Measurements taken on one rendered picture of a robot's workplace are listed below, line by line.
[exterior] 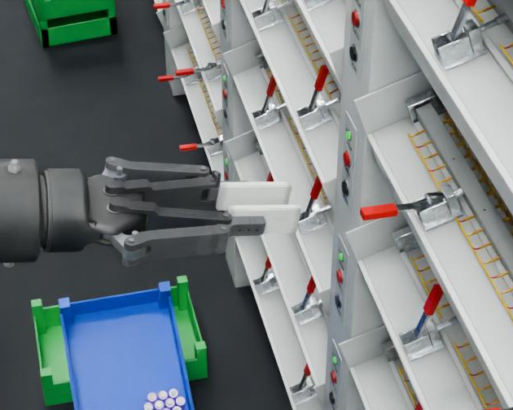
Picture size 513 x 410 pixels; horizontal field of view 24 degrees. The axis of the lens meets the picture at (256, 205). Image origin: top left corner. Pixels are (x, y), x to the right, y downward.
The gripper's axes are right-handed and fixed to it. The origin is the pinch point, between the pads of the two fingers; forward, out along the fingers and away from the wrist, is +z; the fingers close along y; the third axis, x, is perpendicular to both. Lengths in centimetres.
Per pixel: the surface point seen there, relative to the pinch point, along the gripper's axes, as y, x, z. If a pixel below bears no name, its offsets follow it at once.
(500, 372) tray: 20.3, -2.3, 17.3
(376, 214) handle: 0.5, -0.6, 11.8
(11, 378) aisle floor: -72, -98, -13
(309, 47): -60, -18, 25
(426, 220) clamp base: 0.9, -1.1, 17.1
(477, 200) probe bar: 2.4, 2.5, 20.9
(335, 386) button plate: -20, -48, 24
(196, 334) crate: -72, -89, 21
